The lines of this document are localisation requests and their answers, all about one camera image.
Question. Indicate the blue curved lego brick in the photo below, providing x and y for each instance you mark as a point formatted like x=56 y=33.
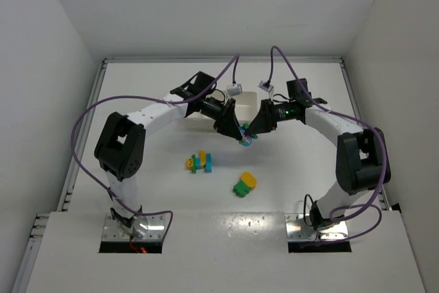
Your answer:
x=246 y=139

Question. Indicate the yellow face lego piece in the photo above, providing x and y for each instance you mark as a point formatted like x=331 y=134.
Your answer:
x=189 y=164

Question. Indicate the blue rectangular lego brick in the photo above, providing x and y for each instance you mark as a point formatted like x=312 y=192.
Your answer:
x=208 y=163

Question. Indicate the small green lego brick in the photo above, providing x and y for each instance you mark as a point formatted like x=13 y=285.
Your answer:
x=241 y=189

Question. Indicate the white three-compartment tray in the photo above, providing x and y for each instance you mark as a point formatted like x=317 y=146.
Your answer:
x=246 y=109

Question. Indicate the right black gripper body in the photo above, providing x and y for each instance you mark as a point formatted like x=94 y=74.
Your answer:
x=266 y=115

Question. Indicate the yellow arch lego brick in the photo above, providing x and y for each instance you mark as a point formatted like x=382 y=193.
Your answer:
x=202 y=158

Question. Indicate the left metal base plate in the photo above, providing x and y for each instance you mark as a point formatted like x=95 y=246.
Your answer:
x=148 y=229

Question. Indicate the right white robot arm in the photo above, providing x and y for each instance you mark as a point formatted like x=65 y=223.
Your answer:
x=359 y=161

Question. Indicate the yellow curved lego brick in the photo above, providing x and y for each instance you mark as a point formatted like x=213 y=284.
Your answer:
x=249 y=180

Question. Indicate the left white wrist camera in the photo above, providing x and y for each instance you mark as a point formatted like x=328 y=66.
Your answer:
x=234 y=90

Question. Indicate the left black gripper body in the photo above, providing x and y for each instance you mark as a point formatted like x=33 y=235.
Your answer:
x=226 y=114

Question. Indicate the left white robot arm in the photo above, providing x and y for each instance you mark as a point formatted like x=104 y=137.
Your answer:
x=121 y=144

